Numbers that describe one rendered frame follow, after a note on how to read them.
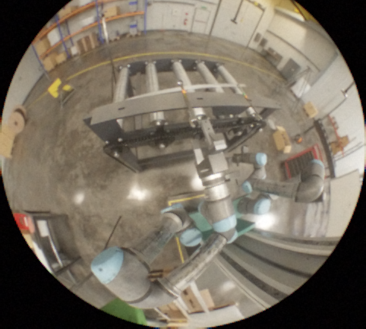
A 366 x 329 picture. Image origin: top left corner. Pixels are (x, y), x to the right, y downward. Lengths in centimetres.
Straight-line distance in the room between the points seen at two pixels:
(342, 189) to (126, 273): 476
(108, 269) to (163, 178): 134
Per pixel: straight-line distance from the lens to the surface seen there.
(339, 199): 474
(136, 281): 35
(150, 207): 153
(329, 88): 1053
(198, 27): 1005
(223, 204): 33
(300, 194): 58
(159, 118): 72
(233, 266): 57
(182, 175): 152
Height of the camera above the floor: 149
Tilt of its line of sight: 66 degrees down
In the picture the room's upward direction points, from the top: 20 degrees clockwise
